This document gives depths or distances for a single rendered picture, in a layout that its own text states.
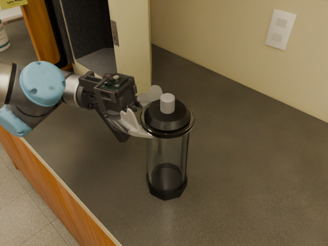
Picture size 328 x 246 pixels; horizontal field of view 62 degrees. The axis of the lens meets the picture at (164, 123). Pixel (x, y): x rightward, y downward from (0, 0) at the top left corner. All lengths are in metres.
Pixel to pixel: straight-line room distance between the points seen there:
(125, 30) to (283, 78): 0.55
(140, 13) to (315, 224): 0.68
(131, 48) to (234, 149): 0.41
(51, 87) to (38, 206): 1.47
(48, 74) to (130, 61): 0.37
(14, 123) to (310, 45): 0.82
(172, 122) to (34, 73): 0.25
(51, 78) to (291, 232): 0.58
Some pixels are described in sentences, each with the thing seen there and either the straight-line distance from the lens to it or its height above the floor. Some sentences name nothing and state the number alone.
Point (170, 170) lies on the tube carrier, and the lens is 0.59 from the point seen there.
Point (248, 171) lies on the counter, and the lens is 0.77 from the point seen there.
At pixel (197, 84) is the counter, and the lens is 1.04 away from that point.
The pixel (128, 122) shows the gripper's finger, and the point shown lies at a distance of 0.55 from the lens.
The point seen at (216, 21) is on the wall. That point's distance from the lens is 1.09.
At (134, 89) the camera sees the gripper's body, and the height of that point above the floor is 1.18.
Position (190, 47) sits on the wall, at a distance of 1.21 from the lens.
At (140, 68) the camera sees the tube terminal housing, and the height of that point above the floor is 1.07.
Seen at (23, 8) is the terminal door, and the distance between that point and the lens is 1.00.
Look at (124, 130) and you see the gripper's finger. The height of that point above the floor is 1.14.
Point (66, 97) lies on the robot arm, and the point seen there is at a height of 1.15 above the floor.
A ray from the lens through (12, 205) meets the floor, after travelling 2.01.
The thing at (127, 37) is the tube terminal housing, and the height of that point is 1.18.
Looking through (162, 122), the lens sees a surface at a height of 1.18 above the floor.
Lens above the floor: 1.52
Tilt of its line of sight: 42 degrees down
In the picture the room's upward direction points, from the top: straight up
